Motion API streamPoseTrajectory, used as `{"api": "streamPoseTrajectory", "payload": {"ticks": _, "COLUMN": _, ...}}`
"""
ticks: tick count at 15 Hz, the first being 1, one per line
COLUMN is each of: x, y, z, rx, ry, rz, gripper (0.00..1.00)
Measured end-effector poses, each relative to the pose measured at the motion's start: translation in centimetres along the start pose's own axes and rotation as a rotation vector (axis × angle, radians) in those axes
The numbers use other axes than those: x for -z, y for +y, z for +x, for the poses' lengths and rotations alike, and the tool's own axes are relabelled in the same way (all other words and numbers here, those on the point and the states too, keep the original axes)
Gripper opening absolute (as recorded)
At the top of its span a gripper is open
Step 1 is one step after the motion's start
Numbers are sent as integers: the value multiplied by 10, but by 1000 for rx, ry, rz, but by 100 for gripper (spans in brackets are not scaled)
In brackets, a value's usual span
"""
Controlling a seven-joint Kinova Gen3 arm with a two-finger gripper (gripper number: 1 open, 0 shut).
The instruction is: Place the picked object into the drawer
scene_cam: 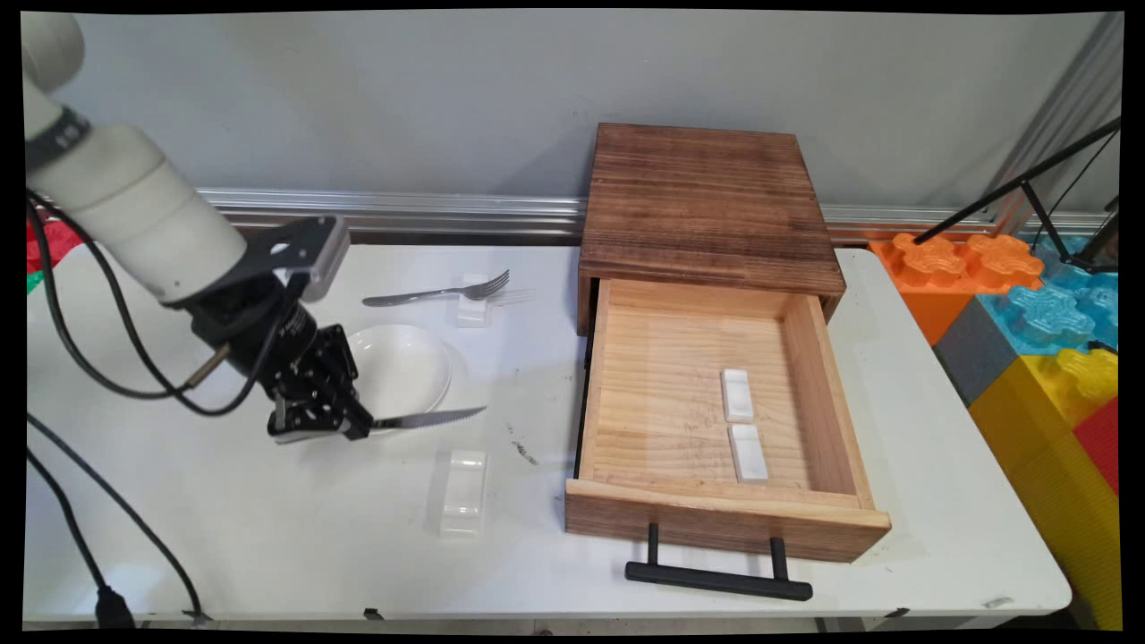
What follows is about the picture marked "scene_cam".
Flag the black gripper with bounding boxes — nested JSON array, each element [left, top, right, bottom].
[[188, 291, 373, 442]]

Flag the silver serrated table knife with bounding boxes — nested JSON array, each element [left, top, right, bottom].
[[271, 406, 489, 445]]

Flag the white round plate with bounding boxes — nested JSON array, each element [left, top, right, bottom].
[[347, 324, 453, 436]]

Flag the silver metal fork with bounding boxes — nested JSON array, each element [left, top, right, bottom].
[[362, 269, 512, 308]]

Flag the clear fork rest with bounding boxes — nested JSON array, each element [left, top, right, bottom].
[[456, 273, 493, 329]]

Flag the clear knife rest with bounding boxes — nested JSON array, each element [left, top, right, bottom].
[[439, 450, 489, 538]]

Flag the red and green foam piece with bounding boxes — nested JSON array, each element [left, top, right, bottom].
[[25, 217, 83, 296]]

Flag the light wooden drawer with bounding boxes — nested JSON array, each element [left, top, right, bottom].
[[565, 278, 893, 564]]

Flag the white ceramic cutlery rest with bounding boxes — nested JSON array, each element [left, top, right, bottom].
[[721, 369, 758, 425], [728, 423, 770, 486]]

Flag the dark wooden drawer cabinet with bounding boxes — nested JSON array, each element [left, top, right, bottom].
[[577, 123, 847, 337]]

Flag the orange foam block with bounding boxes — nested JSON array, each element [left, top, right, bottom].
[[869, 233, 1046, 347]]

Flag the grey foam block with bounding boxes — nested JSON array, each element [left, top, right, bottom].
[[933, 297, 1021, 408]]

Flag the black tripod stand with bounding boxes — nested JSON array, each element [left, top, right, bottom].
[[912, 116, 1123, 276]]

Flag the blue foam block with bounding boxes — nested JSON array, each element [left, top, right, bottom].
[[977, 234, 1121, 359]]

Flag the red foam block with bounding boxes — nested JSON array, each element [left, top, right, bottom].
[[1073, 398, 1122, 498]]

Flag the grey curtain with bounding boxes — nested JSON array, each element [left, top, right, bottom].
[[988, 13, 1124, 235]]

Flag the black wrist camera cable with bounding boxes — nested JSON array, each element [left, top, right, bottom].
[[25, 188, 305, 419]]

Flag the aluminium wall rail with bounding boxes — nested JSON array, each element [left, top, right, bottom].
[[197, 186, 1115, 247]]

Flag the long black cable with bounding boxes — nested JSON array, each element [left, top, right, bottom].
[[25, 413, 211, 627]]

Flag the black cable with plug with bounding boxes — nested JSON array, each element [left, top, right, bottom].
[[25, 447, 137, 631]]

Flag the black drawer handle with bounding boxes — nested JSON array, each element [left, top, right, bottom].
[[625, 523, 814, 602]]

